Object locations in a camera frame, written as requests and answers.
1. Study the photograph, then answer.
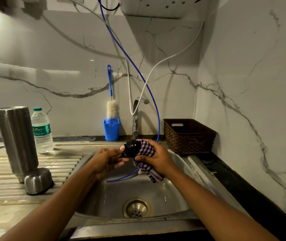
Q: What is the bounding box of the person's left hand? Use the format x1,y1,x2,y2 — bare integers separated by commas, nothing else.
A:
88,146,130,180

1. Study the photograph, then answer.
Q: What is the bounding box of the person's right hand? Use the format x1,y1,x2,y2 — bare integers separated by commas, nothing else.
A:
134,139,179,179

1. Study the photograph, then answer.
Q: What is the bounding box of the checkered purple cloth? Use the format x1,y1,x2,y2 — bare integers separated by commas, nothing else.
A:
133,139,164,184

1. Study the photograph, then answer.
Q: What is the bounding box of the black flask lid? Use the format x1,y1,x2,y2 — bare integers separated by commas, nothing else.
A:
122,140,142,158

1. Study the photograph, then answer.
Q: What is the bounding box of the person's right forearm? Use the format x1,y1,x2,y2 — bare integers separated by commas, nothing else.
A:
164,167,279,241

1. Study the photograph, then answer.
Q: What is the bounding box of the person's left forearm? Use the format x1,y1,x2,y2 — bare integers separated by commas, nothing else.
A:
0,165,99,241

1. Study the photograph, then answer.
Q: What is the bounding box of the blue plastic holder cup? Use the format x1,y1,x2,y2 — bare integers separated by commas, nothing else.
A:
104,119,120,142

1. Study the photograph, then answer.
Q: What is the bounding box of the steel tap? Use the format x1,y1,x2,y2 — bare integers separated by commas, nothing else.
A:
132,97,150,138

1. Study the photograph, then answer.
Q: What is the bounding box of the steel sink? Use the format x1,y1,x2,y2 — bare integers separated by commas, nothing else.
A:
0,141,249,240

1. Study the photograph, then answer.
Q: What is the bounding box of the brown woven plastic basket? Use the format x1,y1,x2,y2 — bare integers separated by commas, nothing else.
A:
163,118,217,155

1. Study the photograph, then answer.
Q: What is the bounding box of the sink drain strainer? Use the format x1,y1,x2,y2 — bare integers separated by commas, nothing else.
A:
122,197,151,219

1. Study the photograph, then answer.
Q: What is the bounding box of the blue bottle brush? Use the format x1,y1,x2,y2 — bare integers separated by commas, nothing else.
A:
106,64,119,121

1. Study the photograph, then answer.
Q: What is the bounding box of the clear plastic water bottle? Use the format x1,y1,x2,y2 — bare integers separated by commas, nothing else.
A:
31,107,54,154

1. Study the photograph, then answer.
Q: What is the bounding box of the steel flask cup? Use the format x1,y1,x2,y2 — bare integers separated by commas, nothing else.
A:
24,168,54,196

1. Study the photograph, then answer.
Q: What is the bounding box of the white water tube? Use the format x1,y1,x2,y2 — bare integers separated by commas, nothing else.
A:
65,0,205,116

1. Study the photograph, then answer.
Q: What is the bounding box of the blue water tube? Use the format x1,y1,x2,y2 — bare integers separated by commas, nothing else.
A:
98,0,161,183

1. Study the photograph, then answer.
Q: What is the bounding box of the tall steel flask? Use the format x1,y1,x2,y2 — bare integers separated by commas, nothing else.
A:
0,106,39,183

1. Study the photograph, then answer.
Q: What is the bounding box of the white water purifier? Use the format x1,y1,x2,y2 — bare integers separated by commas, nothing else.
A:
119,0,196,19

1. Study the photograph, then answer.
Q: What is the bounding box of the black cable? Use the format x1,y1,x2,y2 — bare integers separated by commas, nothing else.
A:
97,0,120,11

